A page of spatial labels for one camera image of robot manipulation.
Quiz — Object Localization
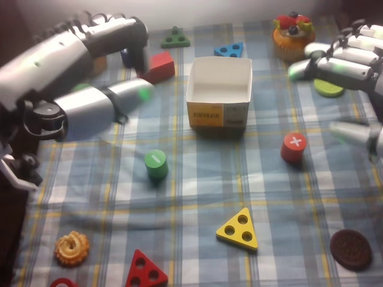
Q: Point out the brown chocolate toy cookie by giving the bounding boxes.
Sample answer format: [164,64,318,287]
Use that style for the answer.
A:
[330,229,373,270]

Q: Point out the toy fruit cupcake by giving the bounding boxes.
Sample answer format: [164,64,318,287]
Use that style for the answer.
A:
[272,11,316,62]

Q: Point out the green cylinder with minus sign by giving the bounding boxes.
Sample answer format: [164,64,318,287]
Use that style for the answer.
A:
[144,149,169,181]

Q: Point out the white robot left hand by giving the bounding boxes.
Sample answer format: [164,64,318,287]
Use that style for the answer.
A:
[0,11,155,142]

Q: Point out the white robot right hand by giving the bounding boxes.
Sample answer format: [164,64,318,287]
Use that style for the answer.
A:
[288,19,383,164]

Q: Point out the green triangle block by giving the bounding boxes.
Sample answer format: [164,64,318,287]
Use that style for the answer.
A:
[160,26,192,49]

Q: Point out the red ring block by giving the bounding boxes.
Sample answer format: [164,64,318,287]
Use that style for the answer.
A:
[48,277,79,287]

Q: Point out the white paper box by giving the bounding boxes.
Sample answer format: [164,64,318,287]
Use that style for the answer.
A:
[185,56,254,129]

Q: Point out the red rectangular block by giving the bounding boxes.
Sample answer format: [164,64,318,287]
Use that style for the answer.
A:
[136,51,175,85]

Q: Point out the yellow triangle block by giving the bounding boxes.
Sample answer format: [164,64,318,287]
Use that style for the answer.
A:
[215,207,259,252]

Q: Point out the red cylinder with cross sign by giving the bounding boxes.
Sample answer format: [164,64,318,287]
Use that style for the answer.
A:
[280,132,308,164]

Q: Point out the red triangle block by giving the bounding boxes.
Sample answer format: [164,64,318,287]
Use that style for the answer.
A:
[124,249,169,287]

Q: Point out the orange toy piece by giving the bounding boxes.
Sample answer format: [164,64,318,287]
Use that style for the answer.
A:
[89,56,108,77]

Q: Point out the green round toy biscuit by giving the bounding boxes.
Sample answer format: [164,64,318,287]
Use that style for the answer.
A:
[313,78,345,99]

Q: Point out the blue triangle block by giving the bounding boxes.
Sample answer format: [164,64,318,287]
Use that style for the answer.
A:
[214,42,244,59]

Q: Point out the blue plaid table cloth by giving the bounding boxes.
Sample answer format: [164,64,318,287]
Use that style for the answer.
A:
[11,17,383,287]

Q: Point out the golden swirl toy cookie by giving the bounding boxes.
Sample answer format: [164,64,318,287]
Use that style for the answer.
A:
[54,230,90,267]

